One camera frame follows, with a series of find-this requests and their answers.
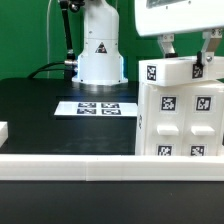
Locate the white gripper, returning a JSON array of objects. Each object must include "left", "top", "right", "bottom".
[{"left": 134, "top": 0, "right": 224, "bottom": 67}]

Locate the white cabinet top block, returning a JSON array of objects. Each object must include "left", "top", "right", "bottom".
[{"left": 139, "top": 56, "right": 224, "bottom": 86}]

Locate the white cabinet body box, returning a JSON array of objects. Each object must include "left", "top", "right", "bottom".
[{"left": 135, "top": 81, "right": 224, "bottom": 156}]

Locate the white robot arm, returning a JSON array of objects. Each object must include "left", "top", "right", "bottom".
[{"left": 74, "top": 0, "right": 224, "bottom": 86}]

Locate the white marker sheet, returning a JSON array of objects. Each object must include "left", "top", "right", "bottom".
[{"left": 54, "top": 101, "right": 137, "bottom": 117}]

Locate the black cable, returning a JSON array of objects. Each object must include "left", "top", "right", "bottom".
[{"left": 27, "top": 61, "right": 73, "bottom": 80}]

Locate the white fence frame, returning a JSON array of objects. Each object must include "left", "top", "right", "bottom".
[{"left": 0, "top": 120, "right": 224, "bottom": 183}]

